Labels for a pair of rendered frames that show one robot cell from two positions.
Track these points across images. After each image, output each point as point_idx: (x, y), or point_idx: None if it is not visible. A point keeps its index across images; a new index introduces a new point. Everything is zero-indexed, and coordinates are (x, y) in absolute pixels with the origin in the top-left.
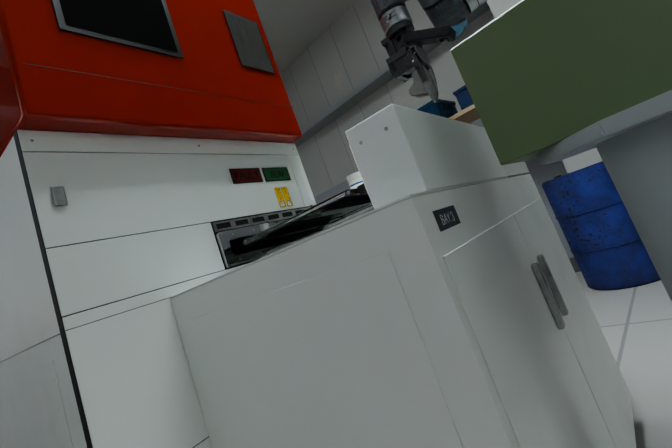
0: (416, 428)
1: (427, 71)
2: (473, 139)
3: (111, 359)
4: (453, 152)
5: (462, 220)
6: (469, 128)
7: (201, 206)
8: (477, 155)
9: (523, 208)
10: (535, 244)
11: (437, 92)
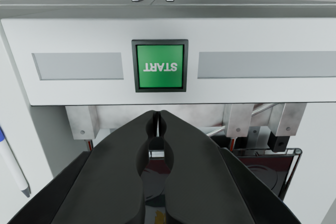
0: None
1: (176, 201)
2: (188, 13)
3: None
4: (321, 11)
5: (328, 6)
6: (184, 16)
7: None
8: (203, 11)
9: (84, 4)
10: (116, 2)
11: (155, 113)
